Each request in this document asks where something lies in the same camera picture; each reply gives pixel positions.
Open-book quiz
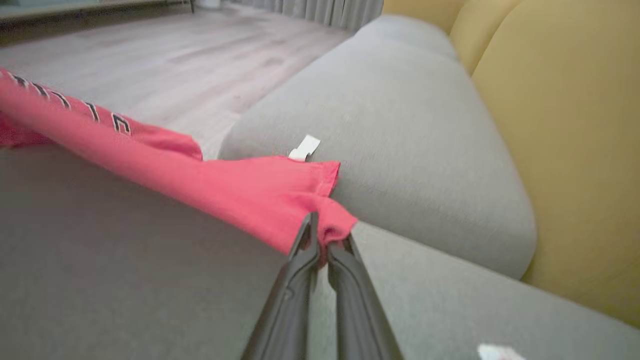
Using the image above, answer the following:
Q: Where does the grey pleated curtain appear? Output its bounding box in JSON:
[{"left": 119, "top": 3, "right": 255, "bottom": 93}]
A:
[{"left": 230, "top": 0, "right": 385, "bottom": 32}]

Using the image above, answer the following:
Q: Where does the narrow yellow sofa back cushion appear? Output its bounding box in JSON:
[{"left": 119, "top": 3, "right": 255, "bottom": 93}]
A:
[{"left": 450, "top": 0, "right": 523, "bottom": 76}]

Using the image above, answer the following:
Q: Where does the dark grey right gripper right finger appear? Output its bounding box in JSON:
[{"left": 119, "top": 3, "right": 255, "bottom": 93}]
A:
[{"left": 327, "top": 234, "right": 404, "bottom": 360}]

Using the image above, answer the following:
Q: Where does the wide yellow sofa back cushion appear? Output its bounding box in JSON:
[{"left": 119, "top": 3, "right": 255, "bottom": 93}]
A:
[{"left": 471, "top": 0, "right": 640, "bottom": 328}]

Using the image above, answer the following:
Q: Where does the red jersey with BULLS print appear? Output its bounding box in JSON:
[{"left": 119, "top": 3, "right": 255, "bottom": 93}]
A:
[{"left": 0, "top": 67, "right": 359, "bottom": 268}]

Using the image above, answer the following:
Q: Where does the grey sofa seat cushion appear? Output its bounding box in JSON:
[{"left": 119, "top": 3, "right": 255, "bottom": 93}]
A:
[
  {"left": 218, "top": 35, "right": 538, "bottom": 280},
  {"left": 355, "top": 14, "right": 460, "bottom": 63}
]

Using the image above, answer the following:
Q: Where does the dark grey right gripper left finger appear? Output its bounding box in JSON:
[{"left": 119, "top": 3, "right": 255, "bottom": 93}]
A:
[{"left": 241, "top": 212, "right": 321, "bottom": 360}]

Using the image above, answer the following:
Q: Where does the yellow and grey sofa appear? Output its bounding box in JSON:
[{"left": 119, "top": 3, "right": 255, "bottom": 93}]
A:
[{"left": 0, "top": 145, "right": 640, "bottom": 360}]

